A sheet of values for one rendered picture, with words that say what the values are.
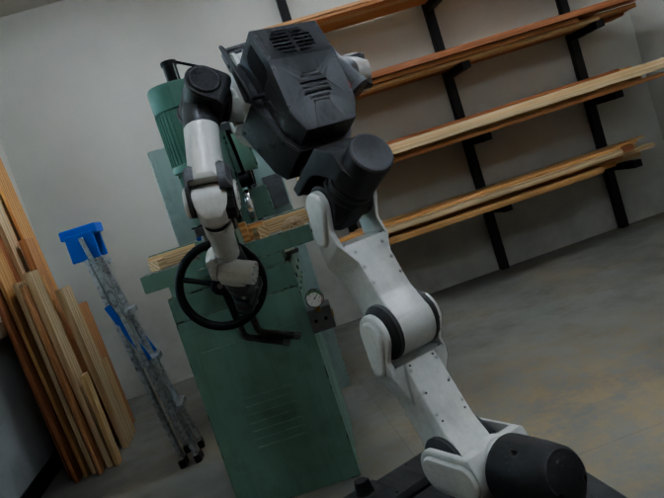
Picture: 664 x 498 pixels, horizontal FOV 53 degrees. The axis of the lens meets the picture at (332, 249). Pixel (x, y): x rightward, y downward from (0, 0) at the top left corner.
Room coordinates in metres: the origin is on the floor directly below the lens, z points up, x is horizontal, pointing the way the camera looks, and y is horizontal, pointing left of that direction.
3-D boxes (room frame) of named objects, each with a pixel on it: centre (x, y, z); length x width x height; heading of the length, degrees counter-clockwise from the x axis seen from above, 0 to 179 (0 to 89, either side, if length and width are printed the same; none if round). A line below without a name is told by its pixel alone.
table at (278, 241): (2.29, 0.35, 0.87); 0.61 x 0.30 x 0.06; 91
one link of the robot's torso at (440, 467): (1.52, -0.17, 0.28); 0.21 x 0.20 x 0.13; 30
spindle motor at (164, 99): (2.40, 0.37, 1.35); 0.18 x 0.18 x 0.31
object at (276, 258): (2.34, 0.37, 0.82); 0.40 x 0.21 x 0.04; 91
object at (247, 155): (2.62, 0.22, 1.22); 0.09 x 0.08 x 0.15; 1
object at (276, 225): (2.40, 0.28, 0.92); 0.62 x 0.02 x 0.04; 91
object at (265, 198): (2.59, 0.21, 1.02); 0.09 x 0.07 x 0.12; 91
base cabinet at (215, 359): (2.52, 0.37, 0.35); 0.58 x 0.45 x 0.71; 1
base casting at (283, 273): (2.52, 0.37, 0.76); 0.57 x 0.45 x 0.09; 1
